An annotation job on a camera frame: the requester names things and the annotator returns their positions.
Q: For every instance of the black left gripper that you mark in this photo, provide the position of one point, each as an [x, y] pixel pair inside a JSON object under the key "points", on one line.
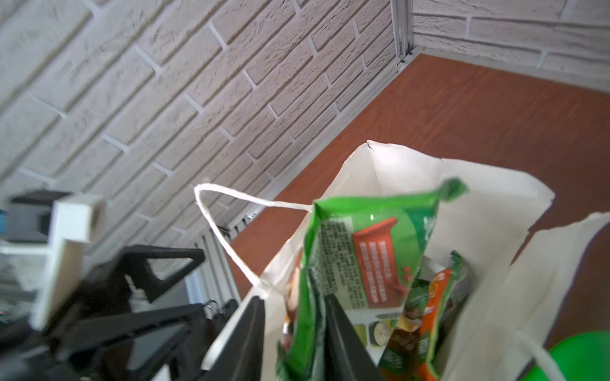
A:
{"points": [[84, 343]]}

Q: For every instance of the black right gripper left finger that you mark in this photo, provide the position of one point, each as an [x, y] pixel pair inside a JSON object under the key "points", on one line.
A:
{"points": [[241, 356]]}

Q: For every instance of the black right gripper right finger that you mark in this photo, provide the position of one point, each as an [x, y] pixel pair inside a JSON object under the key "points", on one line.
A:
{"points": [[344, 355]]}

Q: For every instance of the orange green condiment packet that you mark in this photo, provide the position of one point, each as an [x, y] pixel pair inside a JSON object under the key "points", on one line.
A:
{"points": [[428, 317]]}

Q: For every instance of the green white condiment packet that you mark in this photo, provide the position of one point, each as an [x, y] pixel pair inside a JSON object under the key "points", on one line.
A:
{"points": [[366, 252]]}

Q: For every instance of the brown paper bag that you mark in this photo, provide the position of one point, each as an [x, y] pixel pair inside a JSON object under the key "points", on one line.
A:
{"points": [[519, 279]]}

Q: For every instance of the green plastic basket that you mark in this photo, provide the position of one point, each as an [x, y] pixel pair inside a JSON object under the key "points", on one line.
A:
{"points": [[584, 356]]}

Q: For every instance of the aluminium corner post left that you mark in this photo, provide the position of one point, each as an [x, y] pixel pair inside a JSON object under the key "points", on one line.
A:
{"points": [[403, 28]]}

